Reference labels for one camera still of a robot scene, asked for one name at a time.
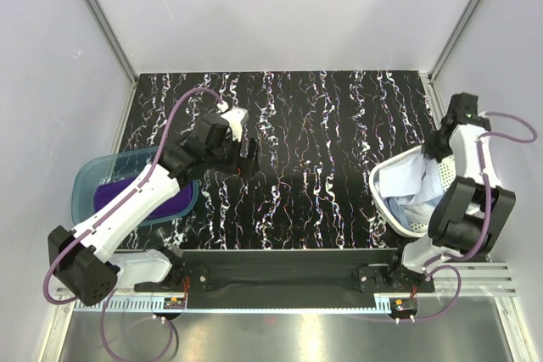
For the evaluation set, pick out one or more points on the light blue towel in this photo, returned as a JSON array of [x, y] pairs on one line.
[[411, 190]]

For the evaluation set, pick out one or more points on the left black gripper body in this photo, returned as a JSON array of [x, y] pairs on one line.
[[230, 162]]

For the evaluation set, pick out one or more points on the left orange connector box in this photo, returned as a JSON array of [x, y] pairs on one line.
[[177, 302]]

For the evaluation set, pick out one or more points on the purple towel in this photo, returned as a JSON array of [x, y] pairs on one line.
[[176, 207]]

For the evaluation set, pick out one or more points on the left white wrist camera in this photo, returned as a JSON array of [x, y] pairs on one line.
[[236, 117]]

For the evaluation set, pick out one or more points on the white perforated laundry basket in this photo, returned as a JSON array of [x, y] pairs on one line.
[[447, 173]]

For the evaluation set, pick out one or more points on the orange connector box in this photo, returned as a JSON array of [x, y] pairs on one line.
[[177, 302], [404, 305]]

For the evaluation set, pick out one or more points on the white slotted cable duct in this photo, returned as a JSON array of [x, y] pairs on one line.
[[198, 304]]

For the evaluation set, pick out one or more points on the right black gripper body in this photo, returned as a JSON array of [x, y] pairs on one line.
[[436, 147]]

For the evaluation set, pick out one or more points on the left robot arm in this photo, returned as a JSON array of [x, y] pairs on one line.
[[84, 259]]

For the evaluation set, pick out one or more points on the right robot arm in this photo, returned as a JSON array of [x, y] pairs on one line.
[[475, 207]]

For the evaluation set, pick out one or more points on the right orange connector box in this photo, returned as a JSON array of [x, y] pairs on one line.
[[404, 305]]

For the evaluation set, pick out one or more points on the blue transparent plastic bin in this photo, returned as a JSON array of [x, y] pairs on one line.
[[111, 168]]

